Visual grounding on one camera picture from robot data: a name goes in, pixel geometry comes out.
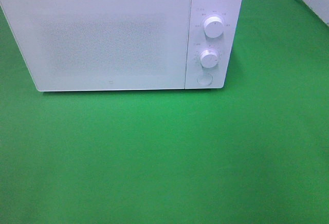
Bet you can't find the round white door button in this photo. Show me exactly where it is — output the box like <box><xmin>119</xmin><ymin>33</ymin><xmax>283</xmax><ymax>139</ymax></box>
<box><xmin>197</xmin><ymin>73</ymin><xmax>213</xmax><ymax>86</ymax></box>

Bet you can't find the white round knob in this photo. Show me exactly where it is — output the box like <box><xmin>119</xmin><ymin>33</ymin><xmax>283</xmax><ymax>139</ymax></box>
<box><xmin>203</xmin><ymin>15</ymin><xmax>224</xmax><ymax>39</ymax></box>
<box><xmin>200</xmin><ymin>49</ymin><xmax>219</xmax><ymax>68</ymax></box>

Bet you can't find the green table cloth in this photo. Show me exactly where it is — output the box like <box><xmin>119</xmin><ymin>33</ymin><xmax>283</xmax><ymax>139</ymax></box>
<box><xmin>1</xmin><ymin>0</ymin><xmax>328</xmax><ymax>223</ymax></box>

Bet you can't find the white microwave oven body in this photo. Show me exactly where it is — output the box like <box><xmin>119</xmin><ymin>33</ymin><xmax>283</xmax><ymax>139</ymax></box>
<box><xmin>0</xmin><ymin>0</ymin><xmax>244</xmax><ymax>92</ymax></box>

